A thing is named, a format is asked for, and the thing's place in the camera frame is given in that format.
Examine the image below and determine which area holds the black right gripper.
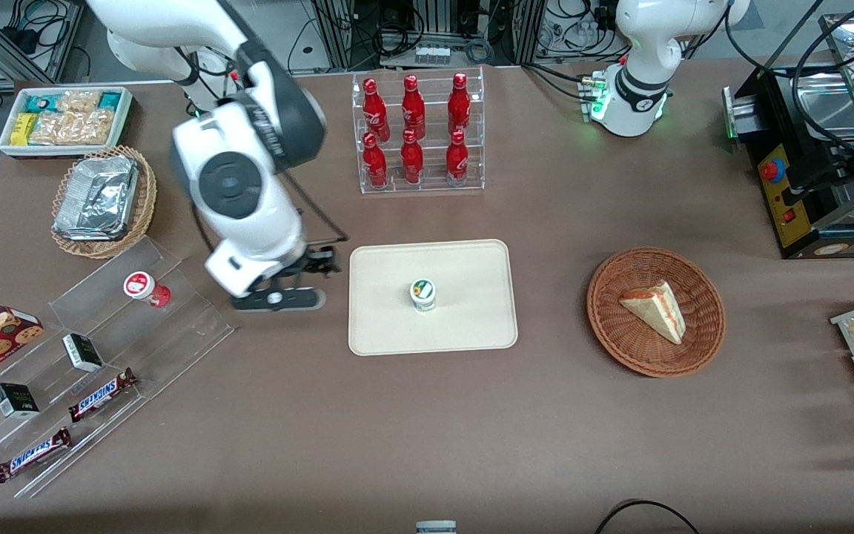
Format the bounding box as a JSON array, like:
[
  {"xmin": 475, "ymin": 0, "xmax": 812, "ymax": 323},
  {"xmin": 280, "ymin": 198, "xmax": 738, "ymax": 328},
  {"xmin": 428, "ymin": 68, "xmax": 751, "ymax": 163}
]
[{"xmin": 262, "ymin": 247, "xmax": 342, "ymax": 293}]

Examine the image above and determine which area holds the green lid yogurt cup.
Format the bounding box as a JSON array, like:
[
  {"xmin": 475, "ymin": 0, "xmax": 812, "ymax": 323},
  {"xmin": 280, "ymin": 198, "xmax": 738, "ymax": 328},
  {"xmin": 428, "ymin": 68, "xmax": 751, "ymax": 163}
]
[{"xmin": 409, "ymin": 278, "xmax": 437, "ymax": 313}]

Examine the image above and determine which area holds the cream plastic tray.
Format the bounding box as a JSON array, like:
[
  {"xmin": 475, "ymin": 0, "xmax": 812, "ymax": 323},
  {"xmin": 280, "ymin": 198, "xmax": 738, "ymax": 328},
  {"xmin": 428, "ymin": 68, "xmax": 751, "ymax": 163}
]
[{"xmin": 348, "ymin": 239, "xmax": 518, "ymax": 357}]

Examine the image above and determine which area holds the white snack tray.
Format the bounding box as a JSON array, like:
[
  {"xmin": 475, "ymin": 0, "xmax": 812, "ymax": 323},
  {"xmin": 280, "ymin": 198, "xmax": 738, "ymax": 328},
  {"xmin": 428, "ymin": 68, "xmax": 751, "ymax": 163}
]
[{"xmin": 0, "ymin": 86, "xmax": 135, "ymax": 159}]

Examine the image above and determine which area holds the red cola bottle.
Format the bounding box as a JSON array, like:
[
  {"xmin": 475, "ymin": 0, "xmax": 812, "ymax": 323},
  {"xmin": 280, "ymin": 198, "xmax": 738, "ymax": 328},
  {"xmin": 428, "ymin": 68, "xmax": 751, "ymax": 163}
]
[
  {"xmin": 400, "ymin": 129, "xmax": 425, "ymax": 185},
  {"xmin": 446, "ymin": 130, "xmax": 469, "ymax": 186},
  {"xmin": 363, "ymin": 132, "xmax": 388, "ymax": 188},
  {"xmin": 363, "ymin": 77, "xmax": 391, "ymax": 142},
  {"xmin": 401, "ymin": 74, "xmax": 426, "ymax": 140},
  {"xmin": 447, "ymin": 72, "xmax": 471, "ymax": 136}
]

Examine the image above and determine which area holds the clear acrylic bottle rack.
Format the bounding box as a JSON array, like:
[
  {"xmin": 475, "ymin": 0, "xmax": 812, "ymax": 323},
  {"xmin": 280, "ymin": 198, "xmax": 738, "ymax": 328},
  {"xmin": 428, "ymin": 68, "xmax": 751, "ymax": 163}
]
[{"xmin": 351, "ymin": 65, "xmax": 486, "ymax": 195}]

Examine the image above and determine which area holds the clear acrylic stepped stand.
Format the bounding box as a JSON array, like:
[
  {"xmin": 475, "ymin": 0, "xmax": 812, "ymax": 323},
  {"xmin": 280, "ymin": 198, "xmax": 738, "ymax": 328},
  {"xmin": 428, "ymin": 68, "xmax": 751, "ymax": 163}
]
[{"xmin": 0, "ymin": 236, "xmax": 235, "ymax": 499}]

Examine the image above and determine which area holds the red lid yogurt cup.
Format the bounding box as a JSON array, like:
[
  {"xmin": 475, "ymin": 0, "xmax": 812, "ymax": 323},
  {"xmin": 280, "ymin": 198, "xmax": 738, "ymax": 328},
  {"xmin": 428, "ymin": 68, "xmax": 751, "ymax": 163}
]
[{"xmin": 124, "ymin": 271, "xmax": 171, "ymax": 308}]

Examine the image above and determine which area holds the light wicker basket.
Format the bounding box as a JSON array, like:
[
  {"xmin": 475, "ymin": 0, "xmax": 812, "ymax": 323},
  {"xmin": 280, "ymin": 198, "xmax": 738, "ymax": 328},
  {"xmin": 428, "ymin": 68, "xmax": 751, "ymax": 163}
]
[{"xmin": 50, "ymin": 145, "xmax": 158, "ymax": 260}]

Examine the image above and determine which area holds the aluminium foil container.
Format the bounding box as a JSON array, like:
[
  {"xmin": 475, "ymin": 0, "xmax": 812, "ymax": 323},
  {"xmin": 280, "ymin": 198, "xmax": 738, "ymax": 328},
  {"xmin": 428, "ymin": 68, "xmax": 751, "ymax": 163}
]
[{"xmin": 52, "ymin": 154, "xmax": 140, "ymax": 242}]

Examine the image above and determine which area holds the small black box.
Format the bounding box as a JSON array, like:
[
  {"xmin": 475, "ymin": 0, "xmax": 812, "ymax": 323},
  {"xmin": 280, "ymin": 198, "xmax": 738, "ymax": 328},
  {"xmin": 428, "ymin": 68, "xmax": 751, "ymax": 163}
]
[
  {"xmin": 62, "ymin": 333, "xmax": 105, "ymax": 373},
  {"xmin": 0, "ymin": 383, "xmax": 40, "ymax": 420}
]

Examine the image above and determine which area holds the brown snickers bar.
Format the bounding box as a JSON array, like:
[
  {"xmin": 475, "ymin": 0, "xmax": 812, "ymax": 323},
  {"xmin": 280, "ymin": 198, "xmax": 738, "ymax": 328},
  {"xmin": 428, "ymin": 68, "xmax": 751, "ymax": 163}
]
[
  {"xmin": 68, "ymin": 368, "xmax": 139, "ymax": 423},
  {"xmin": 0, "ymin": 427, "xmax": 73, "ymax": 484}
]

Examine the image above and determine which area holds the clear cracker bag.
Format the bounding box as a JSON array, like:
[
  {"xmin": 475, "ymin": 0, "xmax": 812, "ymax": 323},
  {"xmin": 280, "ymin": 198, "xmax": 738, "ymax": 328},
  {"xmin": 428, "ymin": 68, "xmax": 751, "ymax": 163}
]
[
  {"xmin": 56, "ymin": 90, "xmax": 102, "ymax": 113},
  {"xmin": 28, "ymin": 110, "xmax": 115, "ymax": 145}
]

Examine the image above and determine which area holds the round brown wicker basket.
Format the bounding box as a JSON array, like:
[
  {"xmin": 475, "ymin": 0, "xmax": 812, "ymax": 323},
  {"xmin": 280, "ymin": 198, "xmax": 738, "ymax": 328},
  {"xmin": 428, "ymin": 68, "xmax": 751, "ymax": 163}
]
[{"xmin": 586, "ymin": 247, "xmax": 726, "ymax": 378}]

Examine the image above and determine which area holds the yellow snack packet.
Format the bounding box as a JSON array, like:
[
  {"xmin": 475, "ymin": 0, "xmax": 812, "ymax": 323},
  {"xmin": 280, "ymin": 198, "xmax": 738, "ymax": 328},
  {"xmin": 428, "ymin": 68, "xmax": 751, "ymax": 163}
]
[{"xmin": 10, "ymin": 113, "xmax": 37, "ymax": 147}]

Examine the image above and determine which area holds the triangular sandwich wedge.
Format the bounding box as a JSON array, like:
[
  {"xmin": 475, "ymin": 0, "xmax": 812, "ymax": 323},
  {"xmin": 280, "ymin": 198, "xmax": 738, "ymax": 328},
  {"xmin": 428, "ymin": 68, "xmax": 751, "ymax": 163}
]
[{"xmin": 618, "ymin": 280, "xmax": 687, "ymax": 346}]

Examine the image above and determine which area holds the black machine with red button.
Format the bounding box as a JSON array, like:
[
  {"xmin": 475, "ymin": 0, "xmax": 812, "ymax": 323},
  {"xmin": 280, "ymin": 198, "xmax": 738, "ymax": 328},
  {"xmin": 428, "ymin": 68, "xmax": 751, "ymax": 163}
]
[{"xmin": 722, "ymin": 0, "xmax": 854, "ymax": 260}]

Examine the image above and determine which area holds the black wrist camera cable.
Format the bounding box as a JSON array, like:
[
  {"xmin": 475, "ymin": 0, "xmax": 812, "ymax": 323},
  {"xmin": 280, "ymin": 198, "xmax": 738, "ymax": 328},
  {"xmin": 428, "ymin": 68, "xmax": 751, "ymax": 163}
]
[{"xmin": 279, "ymin": 169, "xmax": 351, "ymax": 247}]

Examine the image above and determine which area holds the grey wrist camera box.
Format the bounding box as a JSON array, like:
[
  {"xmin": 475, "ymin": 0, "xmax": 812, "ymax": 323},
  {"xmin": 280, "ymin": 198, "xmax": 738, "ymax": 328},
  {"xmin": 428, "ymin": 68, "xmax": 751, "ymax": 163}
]
[{"xmin": 231, "ymin": 287, "xmax": 327, "ymax": 313}]

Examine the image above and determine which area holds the black looped cable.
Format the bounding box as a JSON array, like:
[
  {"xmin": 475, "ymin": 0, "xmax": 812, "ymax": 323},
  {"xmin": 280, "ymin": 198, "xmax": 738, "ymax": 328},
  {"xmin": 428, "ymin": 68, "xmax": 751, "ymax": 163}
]
[{"xmin": 594, "ymin": 500, "xmax": 702, "ymax": 534}]

